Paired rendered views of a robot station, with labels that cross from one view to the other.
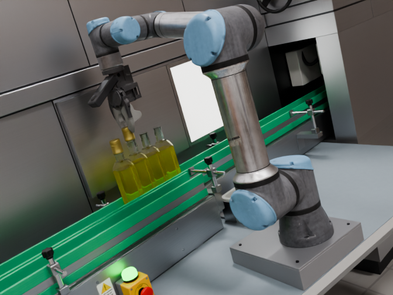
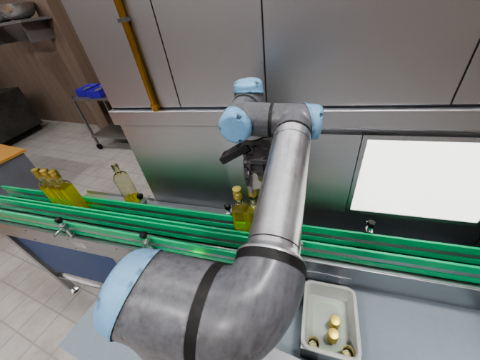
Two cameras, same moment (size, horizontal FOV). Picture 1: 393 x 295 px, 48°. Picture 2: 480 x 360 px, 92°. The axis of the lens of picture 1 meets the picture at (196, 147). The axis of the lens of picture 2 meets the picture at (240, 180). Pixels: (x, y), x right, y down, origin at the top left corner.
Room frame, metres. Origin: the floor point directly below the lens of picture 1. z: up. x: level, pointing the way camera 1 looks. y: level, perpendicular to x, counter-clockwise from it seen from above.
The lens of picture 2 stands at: (1.09, -0.32, 1.70)
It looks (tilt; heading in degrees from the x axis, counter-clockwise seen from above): 38 degrees down; 61
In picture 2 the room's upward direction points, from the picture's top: 9 degrees counter-clockwise
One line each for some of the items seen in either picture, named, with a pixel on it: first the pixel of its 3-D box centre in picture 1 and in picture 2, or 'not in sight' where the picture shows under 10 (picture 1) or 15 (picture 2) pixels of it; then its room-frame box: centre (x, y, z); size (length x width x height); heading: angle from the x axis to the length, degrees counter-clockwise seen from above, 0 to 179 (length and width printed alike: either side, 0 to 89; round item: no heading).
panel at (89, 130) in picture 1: (172, 109); (346, 175); (1.72, 0.05, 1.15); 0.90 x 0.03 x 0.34; 130
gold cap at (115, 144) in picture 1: (116, 146); (237, 193); (1.38, 0.25, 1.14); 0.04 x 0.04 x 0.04
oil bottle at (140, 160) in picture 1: (144, 182); (256, 223); (1.42, 0.20, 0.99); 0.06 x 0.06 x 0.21; 41
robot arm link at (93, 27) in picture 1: (103, 37); (249, 102); (1.43, 0.18, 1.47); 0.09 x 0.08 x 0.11; 40
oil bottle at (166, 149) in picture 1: (169, 168); not in sight; (1.49, 0.11, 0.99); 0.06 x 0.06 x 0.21; 39
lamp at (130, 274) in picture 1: (129, 273); not in sight; (1.11, 0.28, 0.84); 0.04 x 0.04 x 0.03
